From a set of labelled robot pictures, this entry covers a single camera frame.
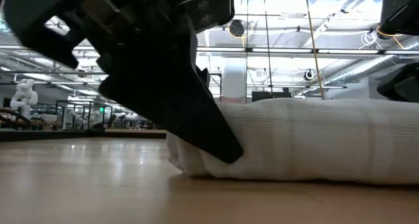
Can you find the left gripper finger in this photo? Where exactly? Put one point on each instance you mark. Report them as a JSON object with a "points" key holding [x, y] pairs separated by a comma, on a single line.
{"points": [[204, 76], [170, 86]]}

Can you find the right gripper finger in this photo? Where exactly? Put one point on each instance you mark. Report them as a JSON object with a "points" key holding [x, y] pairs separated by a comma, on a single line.
{"points": [[404, 84]]}

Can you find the white checked towel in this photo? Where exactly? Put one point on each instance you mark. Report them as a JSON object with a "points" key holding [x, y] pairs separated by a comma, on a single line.
{"points": [[311, 142]]}

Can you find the black monitor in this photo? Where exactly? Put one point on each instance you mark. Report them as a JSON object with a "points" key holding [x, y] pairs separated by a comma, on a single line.
{"points": [[262, 95]]}

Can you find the white humanoid robot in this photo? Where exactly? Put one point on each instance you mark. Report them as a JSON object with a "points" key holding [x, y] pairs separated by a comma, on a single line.
{"points": [[23, 99]]}

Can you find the black metal table frame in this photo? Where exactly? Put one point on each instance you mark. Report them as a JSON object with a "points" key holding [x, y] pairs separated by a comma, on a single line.
{"points": [[49, 135]]}

